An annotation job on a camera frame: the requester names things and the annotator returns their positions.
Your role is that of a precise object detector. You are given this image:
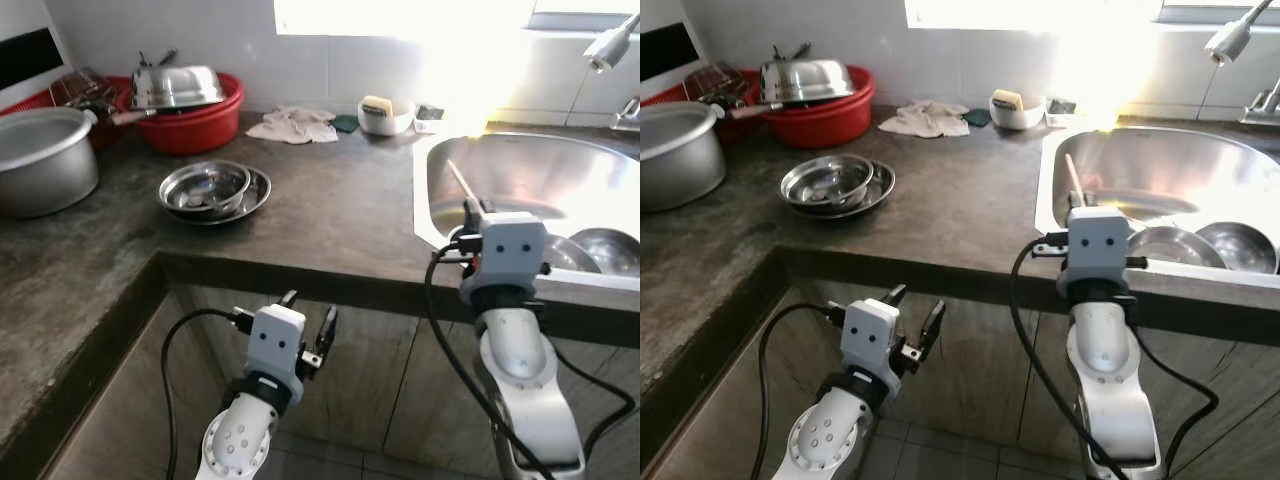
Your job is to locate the wooden stick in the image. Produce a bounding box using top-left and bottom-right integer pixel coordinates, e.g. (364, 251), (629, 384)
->
(1063, 153), (1087, 208)
(446, 159), (481, 213)

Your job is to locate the grey cabinet door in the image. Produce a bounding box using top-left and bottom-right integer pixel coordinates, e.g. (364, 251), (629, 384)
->
(175, 288), (423, 451)
(1000, 300), (1280, 480)
(385, 305), (641, 480)
(800, 285), (1043, 446)

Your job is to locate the stainless steel sink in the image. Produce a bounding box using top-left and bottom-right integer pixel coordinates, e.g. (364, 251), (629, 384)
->
(1033, 122), (1280, 291)
(413, 128), (641, 293)

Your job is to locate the wide steel plate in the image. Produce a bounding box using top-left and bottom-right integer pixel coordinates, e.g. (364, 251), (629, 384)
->
(165, 167), (272, 227)
(785, 160), (897, 221)

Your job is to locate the shallow steel bowl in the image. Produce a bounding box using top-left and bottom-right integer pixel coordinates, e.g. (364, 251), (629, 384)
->
(780, 153), (875, 208)
(158, 159), (252, 214)

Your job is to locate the crumpled beige cloth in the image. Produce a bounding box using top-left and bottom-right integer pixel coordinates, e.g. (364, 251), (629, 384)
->
(878, 99), (973, 139)
(246, 104), (340, 145)

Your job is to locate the red plastic basin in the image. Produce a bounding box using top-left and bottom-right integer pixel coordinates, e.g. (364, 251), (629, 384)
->
(113, 71), (247, 156)
(757, 66), (878, 150)

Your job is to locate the large aluminium pot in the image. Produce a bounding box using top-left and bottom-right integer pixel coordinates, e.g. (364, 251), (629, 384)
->
(640, 101), (727, 214)
(0, 106), (102, 220)

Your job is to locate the white faucet spray head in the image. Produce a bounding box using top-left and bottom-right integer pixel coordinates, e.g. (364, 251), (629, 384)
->
(1204, 0), (1280, 67)
(583, 12), (641, 74)

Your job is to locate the small red plastic basket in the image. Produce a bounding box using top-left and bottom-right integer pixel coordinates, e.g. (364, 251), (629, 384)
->
(640, 70), (766, 141)
(0, 75), (131, 151)

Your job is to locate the upturned large steel bowl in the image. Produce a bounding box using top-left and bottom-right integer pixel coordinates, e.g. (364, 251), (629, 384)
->
(760, 58), (856, 106)
(130, 64), (227, 112)

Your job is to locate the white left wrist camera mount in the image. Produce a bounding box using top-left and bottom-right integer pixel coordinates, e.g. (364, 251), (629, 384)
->
(245, 304), (307, 385)
(840, 297), (903, 381)

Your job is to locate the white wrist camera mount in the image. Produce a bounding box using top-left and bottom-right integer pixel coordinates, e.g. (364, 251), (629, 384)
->
(245, 304), (307, 385)
(840, 297), (903, 381)
(1060, 206), (1135, 288)
(476, 211), (550, 293)

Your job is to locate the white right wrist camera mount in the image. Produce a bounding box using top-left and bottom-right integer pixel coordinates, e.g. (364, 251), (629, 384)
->
(1060, 206), (1135, 288)
(476, 211), (550, 293)

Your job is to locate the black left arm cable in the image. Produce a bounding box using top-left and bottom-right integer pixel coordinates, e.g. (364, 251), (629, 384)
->
(158, 308), (253, 480)
(755, 303), (851, 480)

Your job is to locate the short black right arm cable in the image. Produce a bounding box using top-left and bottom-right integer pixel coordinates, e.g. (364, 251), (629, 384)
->
(545, 335), (638, 466)
(1130, 330), (1221, 476)

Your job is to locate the metal wire rack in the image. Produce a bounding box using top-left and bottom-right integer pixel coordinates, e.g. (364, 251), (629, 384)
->
(685, 61), (746, 104)
(50, 67), (123, 113)

